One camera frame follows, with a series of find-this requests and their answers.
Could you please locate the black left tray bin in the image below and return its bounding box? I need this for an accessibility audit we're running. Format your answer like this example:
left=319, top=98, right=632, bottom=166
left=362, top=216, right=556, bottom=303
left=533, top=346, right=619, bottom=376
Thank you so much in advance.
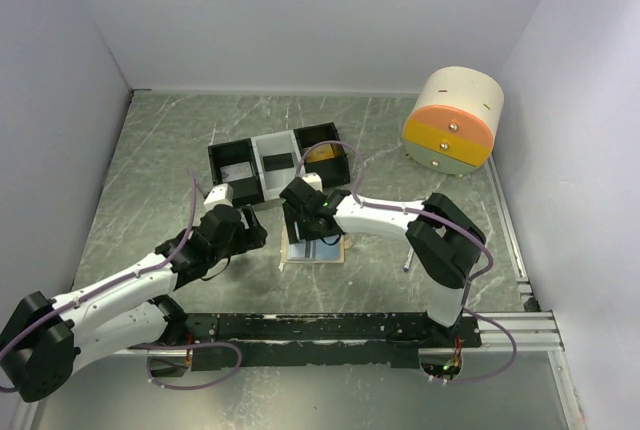
left=208, top=139, right=264, bottom=207

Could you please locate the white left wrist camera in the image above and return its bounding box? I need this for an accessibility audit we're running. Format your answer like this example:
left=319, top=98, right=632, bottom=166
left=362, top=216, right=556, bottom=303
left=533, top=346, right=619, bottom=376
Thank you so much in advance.
left=204, top=183, right=233, bottom=211

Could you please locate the black card in bin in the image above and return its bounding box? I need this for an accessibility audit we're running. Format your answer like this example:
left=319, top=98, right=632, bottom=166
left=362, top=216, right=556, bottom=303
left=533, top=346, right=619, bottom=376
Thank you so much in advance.
left=262, top=153, right=295, bottom=172

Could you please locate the white card in bin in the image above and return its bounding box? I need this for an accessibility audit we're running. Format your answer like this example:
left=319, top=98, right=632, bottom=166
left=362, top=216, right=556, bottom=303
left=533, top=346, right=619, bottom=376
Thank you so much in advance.
left=220, top=161, right=254, bottom=183

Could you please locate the black tray bin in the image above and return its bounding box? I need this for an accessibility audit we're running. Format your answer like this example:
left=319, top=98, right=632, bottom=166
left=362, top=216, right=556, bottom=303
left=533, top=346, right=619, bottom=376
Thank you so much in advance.
left=208, top=139, right=264, bottom=207
left=294, top=122, right=350, bottom=188

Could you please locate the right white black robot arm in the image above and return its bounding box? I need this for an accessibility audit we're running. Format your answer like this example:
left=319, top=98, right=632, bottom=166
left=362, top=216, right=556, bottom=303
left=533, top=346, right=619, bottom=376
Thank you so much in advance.
left=280, top=177, right=488, bottom=348

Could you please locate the white middle tray bin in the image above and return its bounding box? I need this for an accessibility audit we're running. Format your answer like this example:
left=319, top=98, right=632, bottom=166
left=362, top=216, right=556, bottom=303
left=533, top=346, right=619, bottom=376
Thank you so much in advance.
left=251, top=130, right=301, bottom=201

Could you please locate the beige leather card holder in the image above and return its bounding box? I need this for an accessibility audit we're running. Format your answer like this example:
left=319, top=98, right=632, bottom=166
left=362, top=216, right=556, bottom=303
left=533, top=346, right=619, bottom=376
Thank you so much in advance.
left=279, top=229, right=354, bottom=270

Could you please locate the white blue pen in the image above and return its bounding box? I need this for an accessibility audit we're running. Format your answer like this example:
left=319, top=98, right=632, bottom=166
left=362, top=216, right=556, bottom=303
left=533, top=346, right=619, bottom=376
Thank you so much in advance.
left=403, top=248, right=414, bottom=272

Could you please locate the gold card in bin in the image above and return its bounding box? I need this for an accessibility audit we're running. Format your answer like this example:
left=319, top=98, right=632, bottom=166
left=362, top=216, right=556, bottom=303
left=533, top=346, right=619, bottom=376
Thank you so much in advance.
left=303, top=143, right=344, bottom=164

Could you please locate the cream round drawer cabinet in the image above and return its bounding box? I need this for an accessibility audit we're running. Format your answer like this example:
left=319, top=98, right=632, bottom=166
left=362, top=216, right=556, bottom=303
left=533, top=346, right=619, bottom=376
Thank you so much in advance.
left=402, top=66, right=505, bottom=175

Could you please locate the black right tray bin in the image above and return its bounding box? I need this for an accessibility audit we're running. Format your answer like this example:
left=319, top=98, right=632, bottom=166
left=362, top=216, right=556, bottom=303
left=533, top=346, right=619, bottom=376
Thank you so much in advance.
left=294, top=122, right=350, bottom=188

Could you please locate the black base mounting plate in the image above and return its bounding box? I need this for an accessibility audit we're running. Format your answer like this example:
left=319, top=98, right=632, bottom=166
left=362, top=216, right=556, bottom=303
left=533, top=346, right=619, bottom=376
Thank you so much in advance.
left=153, top=312, right=481, bottom=369

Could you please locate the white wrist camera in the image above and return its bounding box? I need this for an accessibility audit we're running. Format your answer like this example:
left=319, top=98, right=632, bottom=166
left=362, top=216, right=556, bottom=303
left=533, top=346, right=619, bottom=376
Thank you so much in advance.
left=204, top=183, right=233, bottom=211
left=301, top=172, right=323, bottom=192

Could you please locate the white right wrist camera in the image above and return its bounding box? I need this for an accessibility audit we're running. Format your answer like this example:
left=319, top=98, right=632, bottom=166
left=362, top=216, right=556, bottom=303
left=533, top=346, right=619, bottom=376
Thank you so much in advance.
left=301, top=172, right=323, bottom=192

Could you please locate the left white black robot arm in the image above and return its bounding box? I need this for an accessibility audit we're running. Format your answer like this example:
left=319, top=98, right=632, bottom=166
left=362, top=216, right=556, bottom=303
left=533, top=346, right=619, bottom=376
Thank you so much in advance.
left=1, top=204, right=267, bottom=403

